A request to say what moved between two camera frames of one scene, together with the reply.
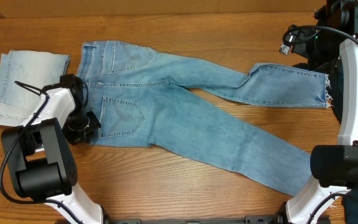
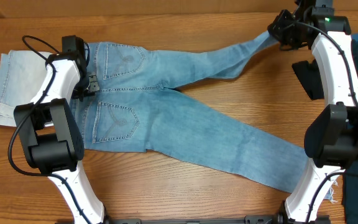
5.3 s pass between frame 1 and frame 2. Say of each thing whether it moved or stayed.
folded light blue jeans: stayed
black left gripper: moved
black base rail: stayed
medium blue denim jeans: moved
